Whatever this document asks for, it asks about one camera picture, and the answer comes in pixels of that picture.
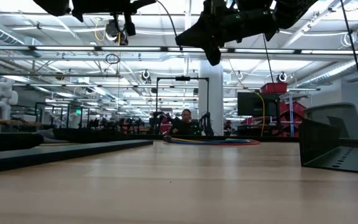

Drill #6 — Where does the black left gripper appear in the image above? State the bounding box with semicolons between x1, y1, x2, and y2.
71;0;157;37

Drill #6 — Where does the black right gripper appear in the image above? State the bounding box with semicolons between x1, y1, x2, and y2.
175;0;275;66

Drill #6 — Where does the black zip tie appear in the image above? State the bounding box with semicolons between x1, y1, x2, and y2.
155;0;183;51

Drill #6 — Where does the multicoloured wire bundle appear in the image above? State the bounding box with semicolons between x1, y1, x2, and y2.
171;138;254;145

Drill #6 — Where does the long ceiling light strip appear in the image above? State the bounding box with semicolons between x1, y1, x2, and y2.
0;45;358;55

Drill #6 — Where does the white column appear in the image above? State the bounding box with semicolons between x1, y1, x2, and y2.
198;60;224;135

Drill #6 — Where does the black monitor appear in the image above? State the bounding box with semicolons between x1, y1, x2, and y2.
237;91;280;118

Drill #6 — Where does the red storage bin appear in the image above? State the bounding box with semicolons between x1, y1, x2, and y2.
260;82;288;95

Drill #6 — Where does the person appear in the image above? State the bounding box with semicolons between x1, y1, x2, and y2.
168;108;202;136

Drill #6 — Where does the red shelf rack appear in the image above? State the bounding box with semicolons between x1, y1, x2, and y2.
278;101;307;138

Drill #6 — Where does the wooden workbench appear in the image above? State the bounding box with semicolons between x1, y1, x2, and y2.
0;119;42;127

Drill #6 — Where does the black gantry frame with camera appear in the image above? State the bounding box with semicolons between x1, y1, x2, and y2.
155;75;210;136

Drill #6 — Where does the thin black hanging cable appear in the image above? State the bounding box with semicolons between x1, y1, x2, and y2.
262;33;276;86

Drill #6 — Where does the yellow hanging cord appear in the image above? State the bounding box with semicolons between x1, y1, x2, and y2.
247;88;266;138

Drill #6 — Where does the black slotted cable duct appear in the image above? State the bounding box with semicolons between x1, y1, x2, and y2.
299;118;358;175

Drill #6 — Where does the thick black hanging cable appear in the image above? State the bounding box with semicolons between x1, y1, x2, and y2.
339;0;358;127

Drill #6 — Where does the flat black duct cover strip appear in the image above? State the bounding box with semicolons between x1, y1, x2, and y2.
0;139;154;175

